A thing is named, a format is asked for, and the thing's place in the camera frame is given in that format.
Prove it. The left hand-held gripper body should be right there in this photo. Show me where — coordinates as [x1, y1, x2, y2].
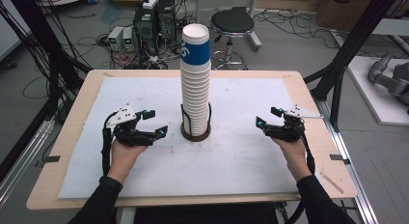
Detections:
[105, 102, 157, 148]

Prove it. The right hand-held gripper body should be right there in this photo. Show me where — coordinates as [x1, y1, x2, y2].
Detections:
[265, 104, 324, 143]

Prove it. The black wire cup holder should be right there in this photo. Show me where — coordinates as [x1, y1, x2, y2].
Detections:
[179, 102, 213, 143]

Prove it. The stack of white paper cups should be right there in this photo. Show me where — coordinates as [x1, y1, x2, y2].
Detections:
[179, 59, 212, 137]

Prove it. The person's left hand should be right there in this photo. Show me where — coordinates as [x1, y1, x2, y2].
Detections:
[107, 140, 150, 184]

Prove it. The person's right hand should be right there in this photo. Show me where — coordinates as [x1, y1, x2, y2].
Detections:
[270, 136, 314, 183]

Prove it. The white foam mat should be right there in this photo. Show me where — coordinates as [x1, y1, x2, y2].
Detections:
[57, 76, 322, 199]

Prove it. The black tape piece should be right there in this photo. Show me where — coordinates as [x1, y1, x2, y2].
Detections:
[42, 154, 62, 164]
[329, 154, 352, 166]

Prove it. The thin wooden stick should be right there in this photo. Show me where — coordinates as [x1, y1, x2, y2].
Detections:
[319, 171, 344, 195]

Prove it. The grey power supply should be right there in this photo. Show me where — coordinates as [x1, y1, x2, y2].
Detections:
[123, 26, 136, 52]
[107, 25, 125, 52]

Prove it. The black computer tower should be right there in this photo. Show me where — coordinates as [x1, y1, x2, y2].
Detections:
[132, 5, 159, 56]
[157, 0, 177, 45]

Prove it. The white board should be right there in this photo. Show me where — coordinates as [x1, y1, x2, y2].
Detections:
[346, 55, 409, 127]

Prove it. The black round stool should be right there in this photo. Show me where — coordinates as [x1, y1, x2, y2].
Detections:
[209, 6, 263, 70]

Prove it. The white box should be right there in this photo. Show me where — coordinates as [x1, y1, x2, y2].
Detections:
[142, 0, 160, 11]

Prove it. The cardboard box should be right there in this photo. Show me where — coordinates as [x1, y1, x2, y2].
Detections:
[315, 0, 381, 33]

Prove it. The left hand-held gripper cable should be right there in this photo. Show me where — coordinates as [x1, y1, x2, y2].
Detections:
[100, 111, 118, 178]

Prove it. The hand-held gripper cable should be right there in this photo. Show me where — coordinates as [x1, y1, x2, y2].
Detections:
[296, 123, 316, 176]
[100, 111, 118, 178]

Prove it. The right hand-held gripper cable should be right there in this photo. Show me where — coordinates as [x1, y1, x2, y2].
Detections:
[296, 123, 316, 176]

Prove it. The aluminium rail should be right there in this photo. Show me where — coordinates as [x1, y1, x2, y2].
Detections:
[315, 98, 380, 224]
[0, 117, 56, 206]

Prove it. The black frame post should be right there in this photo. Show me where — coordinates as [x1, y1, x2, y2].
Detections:
[303, 0, 403, 132]

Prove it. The black frame with cables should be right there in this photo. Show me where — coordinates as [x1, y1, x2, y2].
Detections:
[0, 0, 94, 123]

